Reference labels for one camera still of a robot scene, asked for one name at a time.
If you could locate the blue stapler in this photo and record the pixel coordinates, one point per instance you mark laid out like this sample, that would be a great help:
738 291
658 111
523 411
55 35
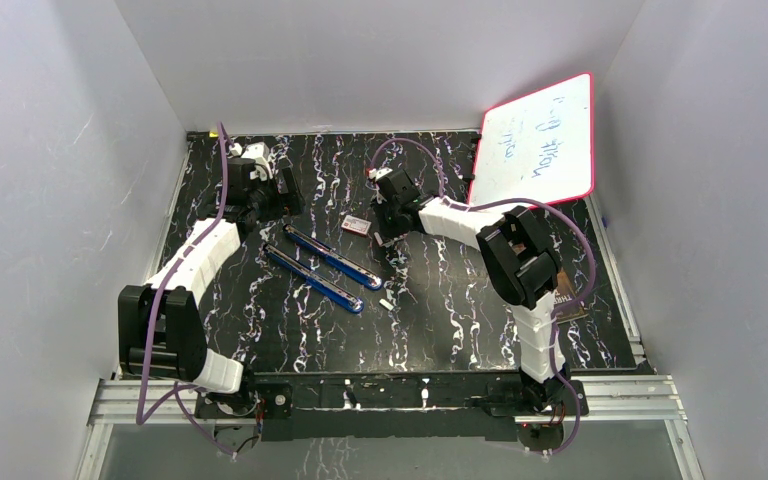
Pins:
340 296
355 271

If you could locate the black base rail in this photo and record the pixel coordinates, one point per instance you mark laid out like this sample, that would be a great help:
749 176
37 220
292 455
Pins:
495 405

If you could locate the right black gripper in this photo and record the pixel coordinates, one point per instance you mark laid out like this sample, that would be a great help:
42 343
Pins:
379 205

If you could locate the red white staple box sleeve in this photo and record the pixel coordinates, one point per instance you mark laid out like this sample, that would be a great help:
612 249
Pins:
356 225

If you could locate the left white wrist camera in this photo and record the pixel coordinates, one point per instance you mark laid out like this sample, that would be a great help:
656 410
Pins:
251 156

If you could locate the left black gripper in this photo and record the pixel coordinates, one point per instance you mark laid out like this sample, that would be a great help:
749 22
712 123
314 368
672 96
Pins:
293 202

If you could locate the pink framed whiteboard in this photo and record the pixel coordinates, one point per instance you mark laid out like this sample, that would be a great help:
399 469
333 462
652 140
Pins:
539 146

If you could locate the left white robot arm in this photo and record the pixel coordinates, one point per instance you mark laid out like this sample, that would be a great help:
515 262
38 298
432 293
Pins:
159 325

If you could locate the small white staple strip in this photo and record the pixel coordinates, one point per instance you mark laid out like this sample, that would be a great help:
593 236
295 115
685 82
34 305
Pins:
386 304

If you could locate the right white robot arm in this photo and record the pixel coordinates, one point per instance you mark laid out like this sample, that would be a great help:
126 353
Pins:
520 263

